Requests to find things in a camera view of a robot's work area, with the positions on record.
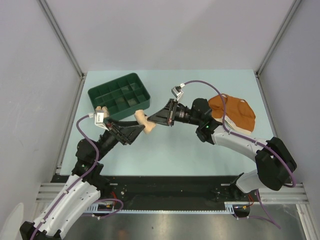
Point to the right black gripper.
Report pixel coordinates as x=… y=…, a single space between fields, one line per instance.
x=167 y=115

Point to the peach boxer underwear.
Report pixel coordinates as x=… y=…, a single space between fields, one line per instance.
x=106 y=112

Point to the orange brown underwear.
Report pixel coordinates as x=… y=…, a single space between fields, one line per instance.
x=239 y=115

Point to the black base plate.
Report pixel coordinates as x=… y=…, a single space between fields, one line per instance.
x=172 y=193

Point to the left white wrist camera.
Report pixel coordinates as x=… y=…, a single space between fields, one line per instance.
x=98 y=120

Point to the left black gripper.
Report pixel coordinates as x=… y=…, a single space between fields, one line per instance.
x=124 y=131

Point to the aluminium frame post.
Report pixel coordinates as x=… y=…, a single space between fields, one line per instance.
x=52 y=21
x=278 y=36

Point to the right aluminium frame post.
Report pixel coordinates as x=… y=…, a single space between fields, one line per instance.
x=278 y=36

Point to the beige navy-trimmed underwear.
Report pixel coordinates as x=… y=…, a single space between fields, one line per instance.
x=143 y=120

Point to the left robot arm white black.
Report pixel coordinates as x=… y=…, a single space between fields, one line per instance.
x=84 y=186

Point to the left aluminium frame post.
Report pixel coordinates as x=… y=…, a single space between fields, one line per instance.
x=52 y=21

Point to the green compartment tray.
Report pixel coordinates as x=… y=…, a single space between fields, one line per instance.
x=122 y=96

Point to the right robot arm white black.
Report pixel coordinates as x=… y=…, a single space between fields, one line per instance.
x=273 y=161

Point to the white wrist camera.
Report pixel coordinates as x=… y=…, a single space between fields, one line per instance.
x=98 y=120
x=177 y=91

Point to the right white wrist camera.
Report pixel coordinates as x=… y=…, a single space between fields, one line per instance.
x=177 y=91

